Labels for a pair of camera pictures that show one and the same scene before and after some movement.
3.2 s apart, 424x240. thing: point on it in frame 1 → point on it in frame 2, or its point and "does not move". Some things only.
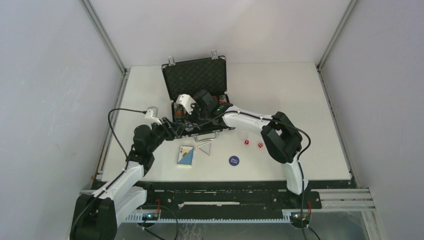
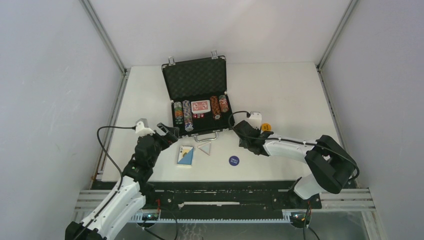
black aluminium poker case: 186,78 does not move
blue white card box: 185,156 does not move
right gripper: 195,107 → 243,143
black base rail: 235,196 does not move
